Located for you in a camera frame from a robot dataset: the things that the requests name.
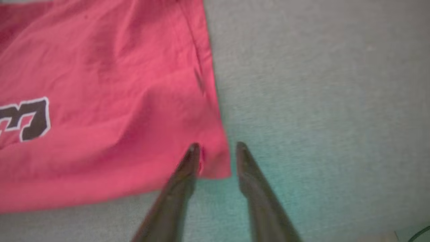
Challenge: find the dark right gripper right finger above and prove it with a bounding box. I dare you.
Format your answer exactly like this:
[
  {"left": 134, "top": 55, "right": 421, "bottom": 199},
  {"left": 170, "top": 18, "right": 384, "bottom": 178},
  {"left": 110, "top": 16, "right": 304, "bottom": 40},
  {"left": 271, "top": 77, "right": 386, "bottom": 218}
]
[{"left": 236, "top": 142, "right": 303, "bottom": 242}]

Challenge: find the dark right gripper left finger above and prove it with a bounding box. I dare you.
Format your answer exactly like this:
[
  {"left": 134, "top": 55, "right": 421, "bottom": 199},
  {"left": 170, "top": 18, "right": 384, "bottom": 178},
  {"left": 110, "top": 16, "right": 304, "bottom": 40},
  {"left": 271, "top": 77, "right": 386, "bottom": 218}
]
[{"left": 131, "top": 143, "right": 201, "bottom": 242}]

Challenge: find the red jersey with black letters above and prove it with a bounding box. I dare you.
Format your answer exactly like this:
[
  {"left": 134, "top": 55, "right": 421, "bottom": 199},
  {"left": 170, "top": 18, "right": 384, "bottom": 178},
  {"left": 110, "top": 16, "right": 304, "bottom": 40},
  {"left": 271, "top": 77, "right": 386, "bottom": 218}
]
[{"left": 0, "top": 0, "right": 232, "bottom": 214}]

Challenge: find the grey sofa seat cushion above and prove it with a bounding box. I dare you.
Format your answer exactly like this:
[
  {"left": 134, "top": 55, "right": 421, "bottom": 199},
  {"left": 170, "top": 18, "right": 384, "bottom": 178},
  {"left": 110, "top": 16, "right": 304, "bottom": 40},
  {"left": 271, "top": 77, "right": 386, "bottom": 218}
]
[{"left": 0, "top": 0, "right": 430, "bottom": 242}]

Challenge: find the thin black cable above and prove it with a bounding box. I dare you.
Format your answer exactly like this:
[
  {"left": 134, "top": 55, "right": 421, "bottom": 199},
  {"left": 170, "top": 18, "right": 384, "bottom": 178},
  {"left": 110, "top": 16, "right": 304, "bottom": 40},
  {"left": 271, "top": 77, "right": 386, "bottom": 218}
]
[{"left": 407, "top": 226, "right": 430, "bottom": 242}]

